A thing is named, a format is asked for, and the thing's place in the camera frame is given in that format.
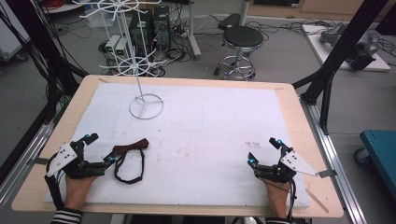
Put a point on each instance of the grey tape piece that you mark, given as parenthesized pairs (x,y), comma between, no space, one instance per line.
(327,173)
(39,161)

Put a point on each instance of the blue cart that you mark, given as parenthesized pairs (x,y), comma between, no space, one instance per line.
(379,155)

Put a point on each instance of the black flat device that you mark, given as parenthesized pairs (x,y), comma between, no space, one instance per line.
(229,21)

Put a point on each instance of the black metal frame strut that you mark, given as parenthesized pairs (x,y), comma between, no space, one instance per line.
(40,46)
(339,53)

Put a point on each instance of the white foam mat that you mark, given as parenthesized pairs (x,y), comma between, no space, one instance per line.
(193,133)

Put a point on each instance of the black round stool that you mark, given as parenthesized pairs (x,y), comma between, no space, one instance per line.
(243,37)

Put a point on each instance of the person's right hand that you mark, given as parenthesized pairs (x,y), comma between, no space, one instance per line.
(277,197)

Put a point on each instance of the grey metal stand leg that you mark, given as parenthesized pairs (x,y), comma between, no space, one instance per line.
(193,31)

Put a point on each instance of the aluminium table rail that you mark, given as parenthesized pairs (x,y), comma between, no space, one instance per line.
(25,161)
(333,161)

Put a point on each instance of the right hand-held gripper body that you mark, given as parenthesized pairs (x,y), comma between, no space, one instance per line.
(280,171)

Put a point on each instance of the person's left hand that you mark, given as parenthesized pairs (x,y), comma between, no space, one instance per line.
(77,193)

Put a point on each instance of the small white box device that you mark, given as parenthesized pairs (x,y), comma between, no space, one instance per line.
(112,43)
(121,46)

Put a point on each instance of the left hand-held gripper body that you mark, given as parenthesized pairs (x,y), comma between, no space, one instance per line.
(77,166)

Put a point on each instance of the white board with grey device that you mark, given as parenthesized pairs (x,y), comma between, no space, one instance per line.
(348,46)

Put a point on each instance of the person's left striped sleeve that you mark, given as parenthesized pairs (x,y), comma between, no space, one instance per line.
(67,216)

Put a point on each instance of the black computer tower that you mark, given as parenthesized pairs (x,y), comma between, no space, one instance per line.
(162,26)
(140,31)

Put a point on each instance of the thin wooden stick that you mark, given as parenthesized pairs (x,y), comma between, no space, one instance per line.
(317,201)

